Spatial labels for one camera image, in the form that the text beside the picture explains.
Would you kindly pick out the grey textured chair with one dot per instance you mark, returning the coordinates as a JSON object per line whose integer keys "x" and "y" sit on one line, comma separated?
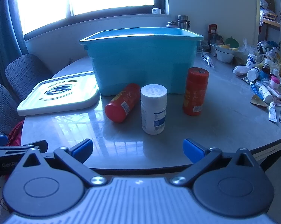
{"x": 2, "y": 107}
{"x": 26, "y": 74}

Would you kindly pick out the white sachet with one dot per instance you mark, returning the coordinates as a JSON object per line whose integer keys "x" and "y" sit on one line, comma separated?
{"x": 208, "y": 61}
{"x": 272, "y": 113}

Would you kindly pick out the clear plastic bag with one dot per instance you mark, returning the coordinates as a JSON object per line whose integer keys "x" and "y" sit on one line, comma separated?
{"x": 246, "y": 49}

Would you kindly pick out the white ribbed bowl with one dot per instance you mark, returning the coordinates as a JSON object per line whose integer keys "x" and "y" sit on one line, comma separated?
{"x": 225, "y": 55}

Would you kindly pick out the white bottle with white cap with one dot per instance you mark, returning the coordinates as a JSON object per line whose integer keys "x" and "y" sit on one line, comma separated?
{"x": 253, "y": 74}

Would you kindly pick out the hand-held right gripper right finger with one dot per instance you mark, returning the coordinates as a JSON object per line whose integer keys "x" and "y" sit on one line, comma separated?
{"x": 192, "y": 149}

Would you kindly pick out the small white charger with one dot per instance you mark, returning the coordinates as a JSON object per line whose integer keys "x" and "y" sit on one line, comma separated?
{"x": 156, "y": 11}

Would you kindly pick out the grey marble desktop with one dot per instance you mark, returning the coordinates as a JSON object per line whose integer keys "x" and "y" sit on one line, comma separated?
{"x": 224, "y": 121}

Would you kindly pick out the blue plastic storage bin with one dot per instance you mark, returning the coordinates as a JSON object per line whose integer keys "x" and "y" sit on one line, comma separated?
{"x": 140, "y": 60}

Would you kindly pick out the white bottle with blue label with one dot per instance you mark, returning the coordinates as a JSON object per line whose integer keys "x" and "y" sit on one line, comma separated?
{"x": 251, "y": 61}

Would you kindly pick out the brown syrup bottle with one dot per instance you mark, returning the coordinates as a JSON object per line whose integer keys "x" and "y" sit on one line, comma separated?
{"x": 266, "y": 70}

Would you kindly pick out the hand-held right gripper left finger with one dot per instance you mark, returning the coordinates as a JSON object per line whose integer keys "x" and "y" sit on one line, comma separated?
{"x": 83, "y": 148}

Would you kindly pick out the wooden shelf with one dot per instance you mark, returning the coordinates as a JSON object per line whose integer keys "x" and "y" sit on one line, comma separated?
{"x": 270, "y": 21}

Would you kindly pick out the green round lid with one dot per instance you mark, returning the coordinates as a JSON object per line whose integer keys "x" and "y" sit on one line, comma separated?
{"x": 232, "y": 42}

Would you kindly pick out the patterned cloth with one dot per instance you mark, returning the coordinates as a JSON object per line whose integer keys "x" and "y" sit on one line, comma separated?
{"x": 1, "y": 184}

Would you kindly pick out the small white bottle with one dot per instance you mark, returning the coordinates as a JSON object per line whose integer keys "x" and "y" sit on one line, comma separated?
{"x": 265, "y": 93}
{"x": 240, "y": 70}

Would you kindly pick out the red and white box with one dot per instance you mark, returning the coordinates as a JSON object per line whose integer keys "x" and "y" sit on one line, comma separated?
{"x": 212, "y": 28}

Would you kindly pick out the steel thermos flask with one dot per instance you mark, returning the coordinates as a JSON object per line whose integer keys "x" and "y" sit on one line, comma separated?
{"x": 182, "y": 22}

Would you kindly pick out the blue curtain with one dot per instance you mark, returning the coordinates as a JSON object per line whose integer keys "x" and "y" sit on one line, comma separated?
{"x": 5, "y": 28}

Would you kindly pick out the brown paper piece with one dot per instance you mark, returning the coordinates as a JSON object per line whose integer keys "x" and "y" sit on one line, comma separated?
{"x": 257, "y": 100}

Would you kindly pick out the white medicine bottle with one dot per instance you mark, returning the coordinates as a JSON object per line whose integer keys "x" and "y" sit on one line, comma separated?
{"x": 153, "y": 107}

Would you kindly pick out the red bottle with yellow label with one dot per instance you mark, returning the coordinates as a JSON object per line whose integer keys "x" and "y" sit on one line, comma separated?
{"x": 121, "y": 102}
{"x": 195, "y": 91}

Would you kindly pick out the pink jar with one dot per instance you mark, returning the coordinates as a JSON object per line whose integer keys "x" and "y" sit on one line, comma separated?
{"x": 275, "y": 81}

